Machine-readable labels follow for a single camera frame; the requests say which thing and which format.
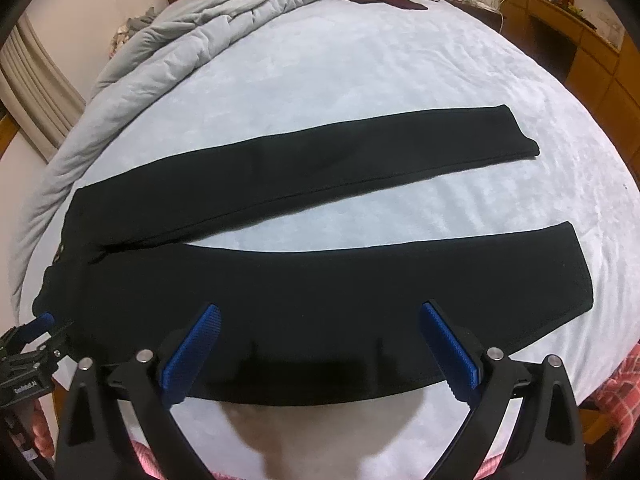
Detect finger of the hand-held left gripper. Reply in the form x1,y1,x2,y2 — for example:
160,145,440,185
36,322,76,361
5,311,57,346

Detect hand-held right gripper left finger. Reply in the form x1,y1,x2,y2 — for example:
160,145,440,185
54,302,223,480

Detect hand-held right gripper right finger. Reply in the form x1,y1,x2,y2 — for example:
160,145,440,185
420,300,586,480

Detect black pants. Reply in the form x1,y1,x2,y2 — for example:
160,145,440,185
31,104,595,408

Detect pink checked blanket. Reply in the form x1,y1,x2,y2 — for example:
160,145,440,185
20,340,640,480

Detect beige curtain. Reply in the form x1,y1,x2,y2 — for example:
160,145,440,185
0,12,87,162

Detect bed with white sheet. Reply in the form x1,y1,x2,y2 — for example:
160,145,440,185
10,0,640,480

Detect patterned pillow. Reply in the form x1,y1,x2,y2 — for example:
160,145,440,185
106,22,132,56

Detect grey duvet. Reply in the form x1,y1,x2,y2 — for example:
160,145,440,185
10,0,342,311

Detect wooden desk cabinet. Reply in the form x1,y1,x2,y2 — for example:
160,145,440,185
500,0,640,173

